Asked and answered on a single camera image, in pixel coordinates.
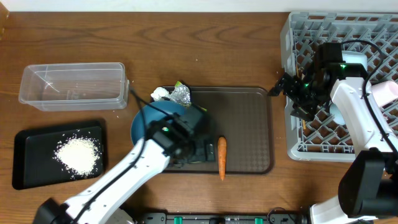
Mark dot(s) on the white tissue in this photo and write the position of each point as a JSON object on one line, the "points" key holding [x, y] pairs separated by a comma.
{"points": [[160, 94]]}

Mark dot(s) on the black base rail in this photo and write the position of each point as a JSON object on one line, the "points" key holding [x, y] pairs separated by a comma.
{"points": [[278, 217]]}

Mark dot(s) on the clear plastic bin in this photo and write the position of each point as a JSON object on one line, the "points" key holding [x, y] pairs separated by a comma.
{"points": [[75, 86]]}

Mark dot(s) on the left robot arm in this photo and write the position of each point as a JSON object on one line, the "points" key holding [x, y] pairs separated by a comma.
{"points": [[172, 139]]}

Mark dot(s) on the light blue cup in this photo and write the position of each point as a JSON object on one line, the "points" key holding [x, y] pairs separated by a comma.
{"points": [[336, 114]]}

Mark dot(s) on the grey dishwasher rack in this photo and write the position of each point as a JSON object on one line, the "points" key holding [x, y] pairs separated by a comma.
{"points": [[374, 35]]}

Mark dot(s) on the black tray bin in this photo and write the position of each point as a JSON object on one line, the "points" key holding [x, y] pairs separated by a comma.
{"points": [[33, 165]]}

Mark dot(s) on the wooden chopstick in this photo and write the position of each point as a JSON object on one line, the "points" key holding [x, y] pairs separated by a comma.
{"points": [[299, 75]]}

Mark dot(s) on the pile of white rice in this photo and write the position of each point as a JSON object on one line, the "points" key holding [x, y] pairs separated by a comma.
{"points": [[79, 156]]}

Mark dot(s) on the pink cup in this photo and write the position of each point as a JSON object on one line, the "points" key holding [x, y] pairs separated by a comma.
{"points": [[385, 92]]}

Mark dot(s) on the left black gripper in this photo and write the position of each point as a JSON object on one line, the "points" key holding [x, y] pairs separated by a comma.
{"points": [[201, 158]]}

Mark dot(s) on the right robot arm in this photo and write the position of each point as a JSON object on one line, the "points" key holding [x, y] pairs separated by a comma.
{"points": [[368, 190]]}

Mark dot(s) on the dark blue bowl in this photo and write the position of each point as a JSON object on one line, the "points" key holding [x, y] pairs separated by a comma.
{"points": [[150, 114]]}

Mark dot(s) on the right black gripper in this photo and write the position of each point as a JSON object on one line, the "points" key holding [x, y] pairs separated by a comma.
{"points": [[306, 111]]}

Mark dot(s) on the light blue bowl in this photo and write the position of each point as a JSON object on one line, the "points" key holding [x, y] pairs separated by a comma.
{"points": [[355, 57]]}

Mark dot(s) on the orange carrot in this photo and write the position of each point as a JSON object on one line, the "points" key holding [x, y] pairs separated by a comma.
{"points": [[222, 151]]}

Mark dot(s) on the brown serving tray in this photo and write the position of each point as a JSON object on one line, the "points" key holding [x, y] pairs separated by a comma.
{"points": [[243, 117]]}

